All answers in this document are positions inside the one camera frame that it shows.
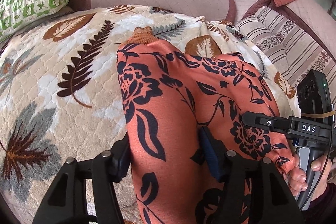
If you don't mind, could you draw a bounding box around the orange black floral garment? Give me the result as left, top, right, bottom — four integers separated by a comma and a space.
117, 27, 294, 223

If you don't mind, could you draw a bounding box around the person's right hand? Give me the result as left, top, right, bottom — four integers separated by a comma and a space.
287, 154, 333, 198

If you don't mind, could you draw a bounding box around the striped floral pillow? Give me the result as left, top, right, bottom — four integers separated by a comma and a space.
236, 6, 335, 103

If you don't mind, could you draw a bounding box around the leaf-patterned beige blanket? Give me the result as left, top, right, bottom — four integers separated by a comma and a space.
1, 5, 300, 223

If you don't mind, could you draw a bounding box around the pink quilted cover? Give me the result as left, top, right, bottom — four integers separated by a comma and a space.
234, 0, 335, 60

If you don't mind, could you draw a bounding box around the black tracker camera box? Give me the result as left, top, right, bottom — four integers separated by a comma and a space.
297, 69, 331, 124

